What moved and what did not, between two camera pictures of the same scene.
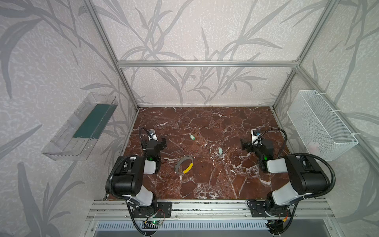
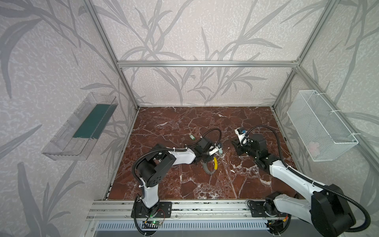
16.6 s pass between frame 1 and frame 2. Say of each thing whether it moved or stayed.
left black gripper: moved
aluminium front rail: stayed
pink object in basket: stayed
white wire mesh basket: stayed
